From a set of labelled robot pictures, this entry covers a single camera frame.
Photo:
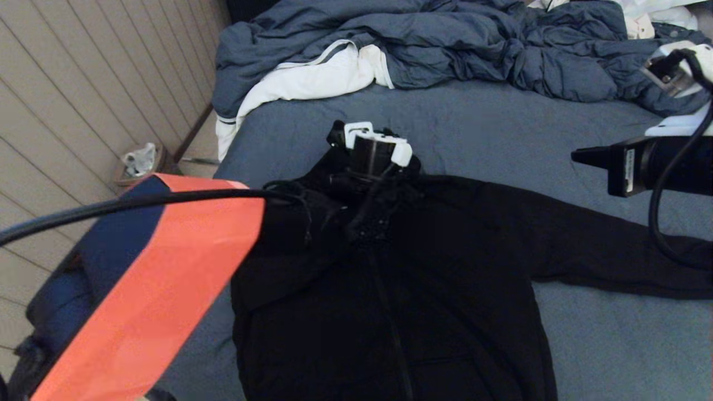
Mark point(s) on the white pillow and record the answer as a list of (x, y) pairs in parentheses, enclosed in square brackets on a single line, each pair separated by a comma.
[(665, 10)]

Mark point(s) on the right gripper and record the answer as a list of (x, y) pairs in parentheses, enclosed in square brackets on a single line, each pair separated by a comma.
[(663, 164)]

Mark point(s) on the beige trash bin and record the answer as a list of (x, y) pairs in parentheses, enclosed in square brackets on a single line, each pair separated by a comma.
[(150, 172)]

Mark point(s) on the black zip hoodie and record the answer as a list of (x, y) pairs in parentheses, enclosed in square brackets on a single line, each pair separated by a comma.
[(390, 306)]

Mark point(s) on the crumpled blue duvet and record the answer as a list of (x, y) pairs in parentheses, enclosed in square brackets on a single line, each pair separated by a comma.
[(445, 39)]

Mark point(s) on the cream crumpled garment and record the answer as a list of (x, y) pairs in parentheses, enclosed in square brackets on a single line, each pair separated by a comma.
[(638, 25)]

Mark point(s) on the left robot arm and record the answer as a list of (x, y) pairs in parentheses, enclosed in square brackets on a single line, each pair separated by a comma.
[(139, 289)]

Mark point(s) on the blue bed sheet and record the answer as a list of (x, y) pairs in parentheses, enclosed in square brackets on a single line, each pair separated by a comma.
[(501, 128)]

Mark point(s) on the dark headboard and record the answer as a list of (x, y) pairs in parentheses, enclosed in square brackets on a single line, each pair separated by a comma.
[(250, 10)]

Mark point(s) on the white plastic bin bag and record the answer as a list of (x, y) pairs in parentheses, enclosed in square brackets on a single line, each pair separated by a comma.
[(139, 160)]

